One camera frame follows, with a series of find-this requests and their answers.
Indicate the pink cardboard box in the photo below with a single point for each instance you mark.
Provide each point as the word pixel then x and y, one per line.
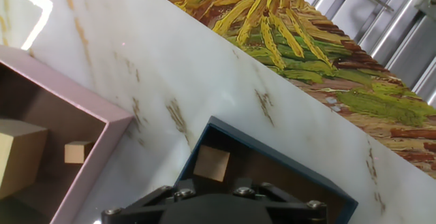
pixel 85 101

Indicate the large wooden cube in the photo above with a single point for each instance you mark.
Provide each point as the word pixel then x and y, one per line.
pixel 20 156

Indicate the dark blue cardboard box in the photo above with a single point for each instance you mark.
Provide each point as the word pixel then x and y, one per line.
pixel 272 156

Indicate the tiny wooden cube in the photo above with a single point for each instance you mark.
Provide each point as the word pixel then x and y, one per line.
pixel 75 152

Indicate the medium wooden cube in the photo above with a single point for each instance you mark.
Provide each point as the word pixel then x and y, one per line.
pixel 211 162

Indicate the white marble pattern mat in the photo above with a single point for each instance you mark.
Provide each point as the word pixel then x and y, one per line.
pixel 204 81

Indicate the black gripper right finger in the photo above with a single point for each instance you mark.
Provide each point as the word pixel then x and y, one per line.
pixel 293 205

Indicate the yellow green painted cloth strip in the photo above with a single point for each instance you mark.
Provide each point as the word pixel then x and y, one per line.
pixel 340 74

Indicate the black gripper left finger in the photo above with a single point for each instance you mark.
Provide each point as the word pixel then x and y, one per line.
pixel 139 207

